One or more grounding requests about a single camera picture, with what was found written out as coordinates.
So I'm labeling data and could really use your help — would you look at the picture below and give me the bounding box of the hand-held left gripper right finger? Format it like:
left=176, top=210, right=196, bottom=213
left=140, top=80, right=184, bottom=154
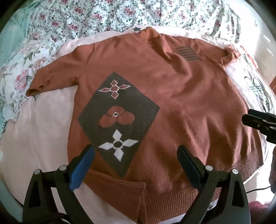
left=176, top=145, right=252, bottom=224

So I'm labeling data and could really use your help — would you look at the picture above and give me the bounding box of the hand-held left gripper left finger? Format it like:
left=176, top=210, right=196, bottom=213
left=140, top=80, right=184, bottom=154
left=22, top=144, right=96, bottom=224

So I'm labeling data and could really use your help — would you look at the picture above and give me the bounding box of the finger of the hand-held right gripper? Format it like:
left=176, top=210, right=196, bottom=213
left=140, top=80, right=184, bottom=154
left=242, top=114, right=276, bottom=144
left=248, top=109, right=276, bottom=119

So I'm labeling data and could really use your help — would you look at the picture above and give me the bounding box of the rust orange knit sweater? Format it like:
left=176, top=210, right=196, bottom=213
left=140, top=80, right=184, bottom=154
left=26, top=28, right=267, bottom=224

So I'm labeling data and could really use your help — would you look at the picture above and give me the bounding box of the white cloth with dark swirls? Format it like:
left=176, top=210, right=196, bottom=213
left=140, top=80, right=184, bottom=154
left=224, top=46, right=275, bottom=114

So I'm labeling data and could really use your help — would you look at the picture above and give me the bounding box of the pale pink bed sheet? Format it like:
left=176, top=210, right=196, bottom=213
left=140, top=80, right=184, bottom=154
left=0, top=26, right=268, bottom=224

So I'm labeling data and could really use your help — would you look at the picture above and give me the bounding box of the floral print blanket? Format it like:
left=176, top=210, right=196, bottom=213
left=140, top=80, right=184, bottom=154
left=0, top=0, right=243, bottom=134

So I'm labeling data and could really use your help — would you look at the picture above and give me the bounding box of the teal quilted cloth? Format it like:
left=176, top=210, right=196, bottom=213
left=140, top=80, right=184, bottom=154
left=0, top=16, right=33, bottom=71

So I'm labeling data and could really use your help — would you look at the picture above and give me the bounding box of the thin black cable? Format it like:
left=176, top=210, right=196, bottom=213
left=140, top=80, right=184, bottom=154
left=246, top=186, right=271, bottom=193

